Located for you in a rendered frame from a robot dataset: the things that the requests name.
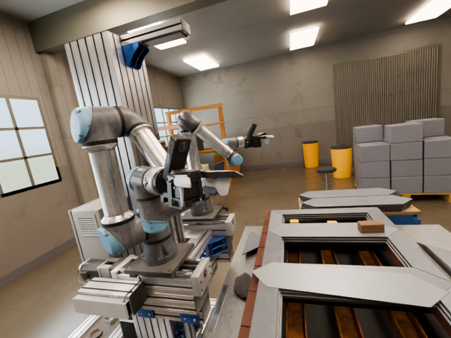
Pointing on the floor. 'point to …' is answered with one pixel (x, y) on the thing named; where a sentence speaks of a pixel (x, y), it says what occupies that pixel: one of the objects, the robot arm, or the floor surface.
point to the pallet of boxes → (404, 157)
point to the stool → (326, 173)
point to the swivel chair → (214, 187)
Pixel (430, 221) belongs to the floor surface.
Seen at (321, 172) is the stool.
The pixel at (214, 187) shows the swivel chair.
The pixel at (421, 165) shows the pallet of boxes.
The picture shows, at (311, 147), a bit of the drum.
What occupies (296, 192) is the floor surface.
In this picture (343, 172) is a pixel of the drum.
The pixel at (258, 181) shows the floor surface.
